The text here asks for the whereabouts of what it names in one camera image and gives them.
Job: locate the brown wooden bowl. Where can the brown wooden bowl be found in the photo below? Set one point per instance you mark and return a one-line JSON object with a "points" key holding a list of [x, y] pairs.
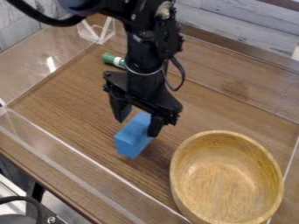
{"points": [[226, 179]]}

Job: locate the clear acrylic tray wall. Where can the clear acrylic tray wall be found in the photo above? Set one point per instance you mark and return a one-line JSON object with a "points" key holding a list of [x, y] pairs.
{"points": [[242, 89]]}

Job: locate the green white marker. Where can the green white marker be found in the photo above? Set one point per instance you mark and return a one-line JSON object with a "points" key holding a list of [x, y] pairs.
{"points": [[113, 60]]}

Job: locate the black table leg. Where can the black table leg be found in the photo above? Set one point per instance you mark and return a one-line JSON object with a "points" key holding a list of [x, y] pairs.
{"points": [[38, 191]]}

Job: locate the blue rectangular block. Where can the blue rectangular block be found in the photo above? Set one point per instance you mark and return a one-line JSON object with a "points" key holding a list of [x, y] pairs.
{"points": [[132, 139]]}

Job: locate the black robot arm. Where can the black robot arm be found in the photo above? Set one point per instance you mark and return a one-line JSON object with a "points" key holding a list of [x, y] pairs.
{"points": [[154, 41]]}

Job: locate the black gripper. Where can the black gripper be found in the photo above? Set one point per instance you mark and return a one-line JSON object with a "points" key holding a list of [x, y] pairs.
{"points": [[144, 91]]}

